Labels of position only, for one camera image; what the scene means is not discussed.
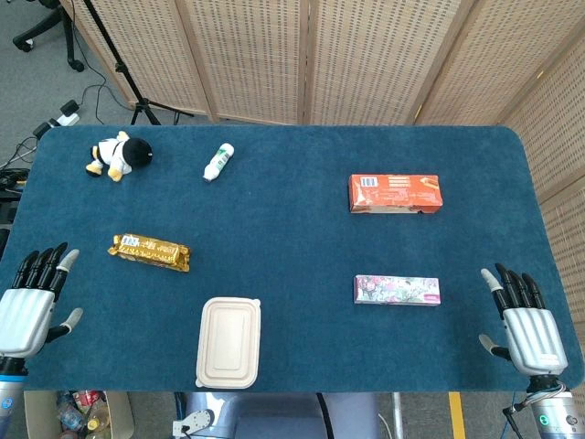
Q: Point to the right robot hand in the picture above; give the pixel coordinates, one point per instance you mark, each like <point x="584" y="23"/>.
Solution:
<point x="532" y="334"/>

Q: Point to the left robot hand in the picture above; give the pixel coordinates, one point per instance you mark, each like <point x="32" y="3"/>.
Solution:
<point x="27" y="315"/>

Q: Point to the gold foil biscuit packet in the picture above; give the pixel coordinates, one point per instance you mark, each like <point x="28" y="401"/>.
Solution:
<point x="151" y="251"/>

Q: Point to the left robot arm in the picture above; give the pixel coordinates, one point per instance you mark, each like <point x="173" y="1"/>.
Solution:
<point x="7" y="402"/>

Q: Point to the cardboard bin with bottles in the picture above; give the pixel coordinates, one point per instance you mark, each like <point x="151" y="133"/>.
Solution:
<point x="120" y="411"/>

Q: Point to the floral print box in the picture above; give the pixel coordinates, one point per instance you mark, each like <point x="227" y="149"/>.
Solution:
<point x="397" y="290"/>

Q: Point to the metal table leg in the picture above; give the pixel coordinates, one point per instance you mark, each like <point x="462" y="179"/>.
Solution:
<point x="397" y="416"/>

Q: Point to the black and white plush toy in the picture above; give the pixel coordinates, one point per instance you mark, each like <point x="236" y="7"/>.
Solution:
<point x="119" y="155"/>

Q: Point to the black power adapter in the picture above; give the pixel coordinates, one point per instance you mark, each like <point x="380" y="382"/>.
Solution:
<point x="70" y="108"/>
<point x="41" y="129"/>

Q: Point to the orange cardboard box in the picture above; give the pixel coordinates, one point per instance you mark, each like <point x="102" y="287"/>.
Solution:
<point x="393" y="192"/>

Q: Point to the white power strip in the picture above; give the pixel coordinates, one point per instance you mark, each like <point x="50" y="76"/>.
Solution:
<point x="66" y="120"/>

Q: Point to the beige lidded food container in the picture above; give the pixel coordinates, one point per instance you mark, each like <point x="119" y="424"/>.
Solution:
<point x="228" y="343"/>

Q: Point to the black tripod stand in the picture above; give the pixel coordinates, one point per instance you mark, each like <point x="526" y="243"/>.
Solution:
<point x="139" y="110"/>

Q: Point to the white bottle with green label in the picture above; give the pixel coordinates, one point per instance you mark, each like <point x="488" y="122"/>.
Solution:
<point x="218" y="162"/>

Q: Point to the blue carpet table mat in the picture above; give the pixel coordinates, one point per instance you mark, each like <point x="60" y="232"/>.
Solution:
<point x="292" y="228"/>

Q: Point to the grey robot torso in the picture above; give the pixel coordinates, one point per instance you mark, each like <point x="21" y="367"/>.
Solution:
<point x="274" y="416"/>

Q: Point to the black office chair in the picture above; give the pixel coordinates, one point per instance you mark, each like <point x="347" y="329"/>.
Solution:
<point x="66" y="27"/>

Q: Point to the woven wooden folding screen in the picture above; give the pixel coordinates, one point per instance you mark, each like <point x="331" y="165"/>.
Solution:
<point x="365" y="55"/>

